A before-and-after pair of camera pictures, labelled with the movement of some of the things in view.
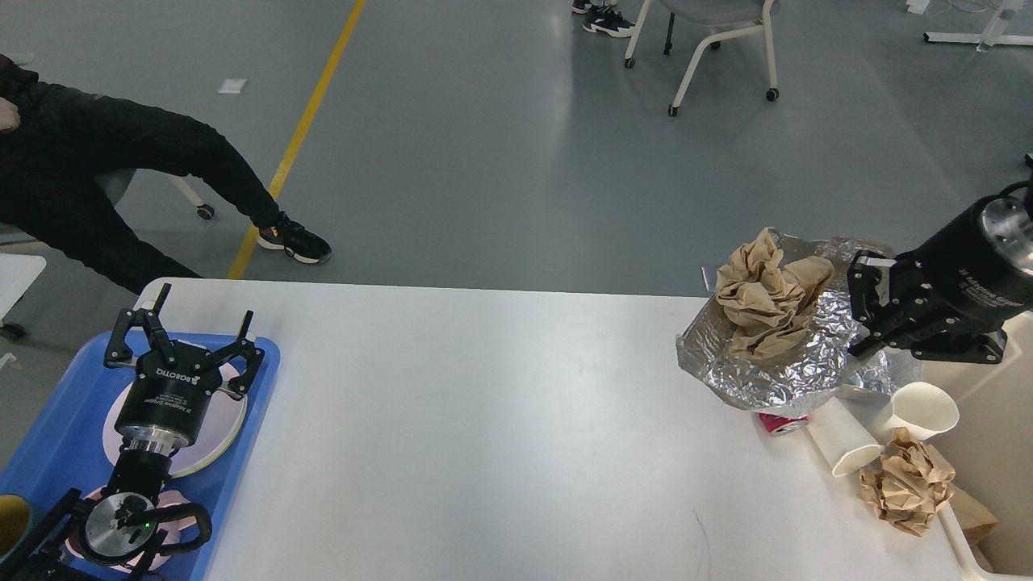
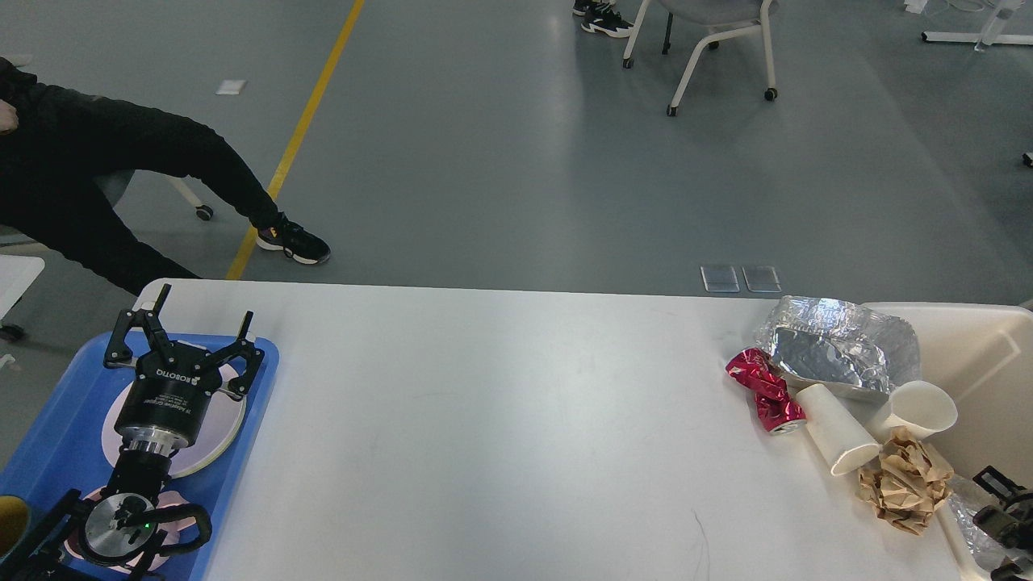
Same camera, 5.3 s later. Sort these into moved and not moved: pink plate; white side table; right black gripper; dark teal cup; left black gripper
Moved: right black gripper
Not moved: left black gripper; white side table; dark teal cup; pink plate
